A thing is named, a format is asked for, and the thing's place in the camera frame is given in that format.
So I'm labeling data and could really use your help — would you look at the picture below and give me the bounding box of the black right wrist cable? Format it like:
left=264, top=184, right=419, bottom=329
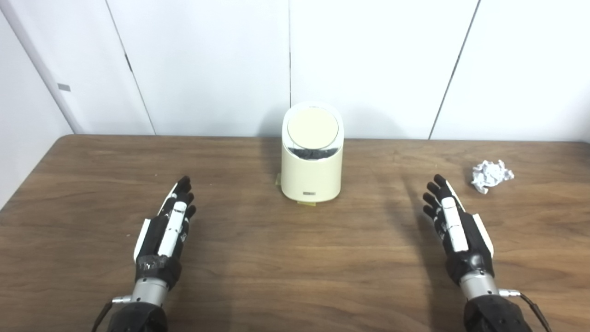
left=499, top=289, right=551, bottom=332

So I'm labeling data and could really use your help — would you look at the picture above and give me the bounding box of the round cream bin lid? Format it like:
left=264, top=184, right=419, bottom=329
left=287, top=107, right=339, bottom=149

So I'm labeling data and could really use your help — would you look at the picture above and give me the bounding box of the cream-colored desktop bin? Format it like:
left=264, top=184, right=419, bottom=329
left=281, top=102, right=344, bottom=202

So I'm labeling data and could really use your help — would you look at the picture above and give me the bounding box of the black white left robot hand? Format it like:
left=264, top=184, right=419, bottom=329
left=133, top=175, right=197, bottom=292

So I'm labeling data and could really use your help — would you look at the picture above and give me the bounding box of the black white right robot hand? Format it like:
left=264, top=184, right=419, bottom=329
left=422, top=174, right=495, bottom=285

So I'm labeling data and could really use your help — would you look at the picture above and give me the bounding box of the white paper ball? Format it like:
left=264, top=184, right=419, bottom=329
left=471, top=160, right=515, bottom=195

